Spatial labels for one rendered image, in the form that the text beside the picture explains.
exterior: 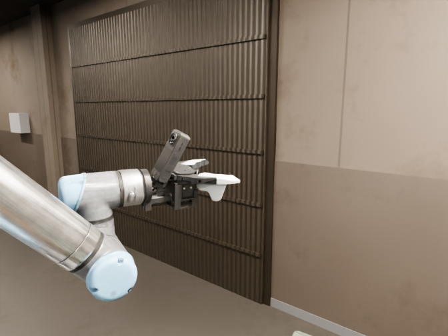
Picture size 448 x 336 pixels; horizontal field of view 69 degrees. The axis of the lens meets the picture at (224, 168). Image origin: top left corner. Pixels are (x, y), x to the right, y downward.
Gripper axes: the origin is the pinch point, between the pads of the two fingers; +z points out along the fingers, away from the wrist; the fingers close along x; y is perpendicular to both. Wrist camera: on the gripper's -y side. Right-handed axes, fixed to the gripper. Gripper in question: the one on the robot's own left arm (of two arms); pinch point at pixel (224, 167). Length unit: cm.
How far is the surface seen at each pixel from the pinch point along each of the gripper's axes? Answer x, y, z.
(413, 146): -47, 16, 166
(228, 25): -189, -56, 110
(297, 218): -108, 88, 138
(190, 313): -142, 179, 64
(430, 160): -37, 22, 170
